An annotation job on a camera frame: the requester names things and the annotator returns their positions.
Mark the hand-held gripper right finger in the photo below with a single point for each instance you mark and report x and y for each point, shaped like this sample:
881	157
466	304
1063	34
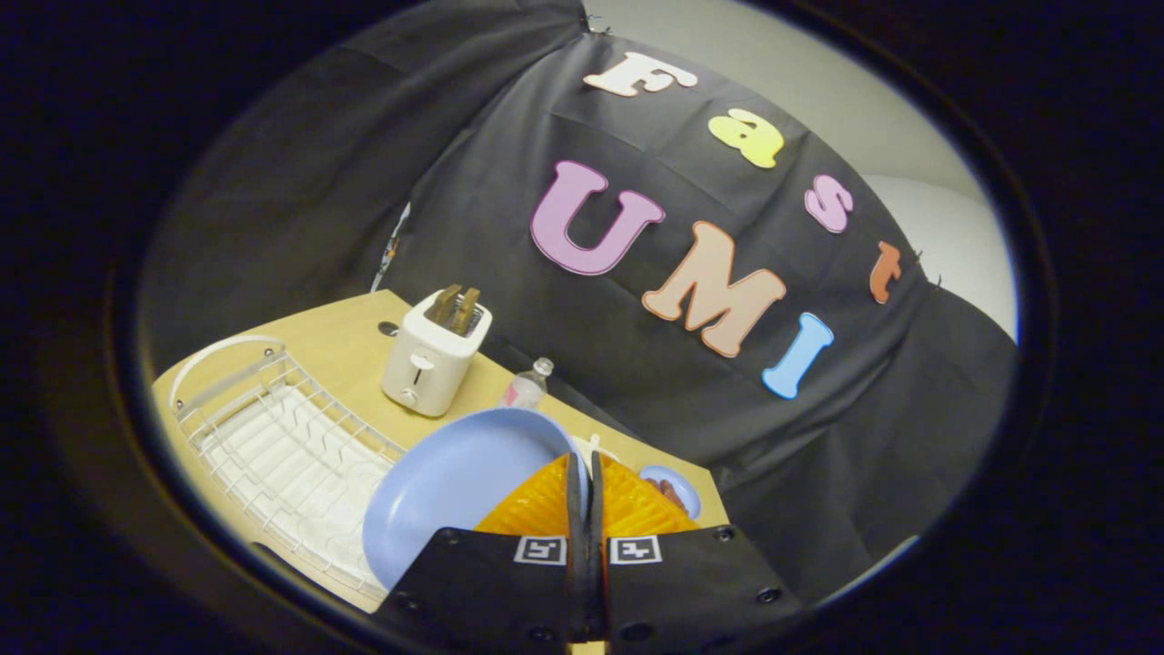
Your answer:
691	582

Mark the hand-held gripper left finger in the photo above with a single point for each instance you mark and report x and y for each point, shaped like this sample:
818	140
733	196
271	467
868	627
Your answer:
491	582

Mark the light blue plate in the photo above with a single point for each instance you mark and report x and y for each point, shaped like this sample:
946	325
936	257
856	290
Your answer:
455	491

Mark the white spoon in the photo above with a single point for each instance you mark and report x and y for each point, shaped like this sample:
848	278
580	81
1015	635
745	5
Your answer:
593	446

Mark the small blue bowl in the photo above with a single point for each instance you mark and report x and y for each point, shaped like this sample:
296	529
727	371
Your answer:
673	487

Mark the clear plastic water bottle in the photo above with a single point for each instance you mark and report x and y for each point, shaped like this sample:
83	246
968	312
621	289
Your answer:
527	387

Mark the white toaster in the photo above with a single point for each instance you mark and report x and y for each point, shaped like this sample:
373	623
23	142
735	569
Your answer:
427	364

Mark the toast slice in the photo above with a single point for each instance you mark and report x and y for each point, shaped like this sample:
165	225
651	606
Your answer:
446	305
468	311

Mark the black backdrop cloth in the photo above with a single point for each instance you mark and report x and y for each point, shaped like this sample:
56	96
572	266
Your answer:
637	273

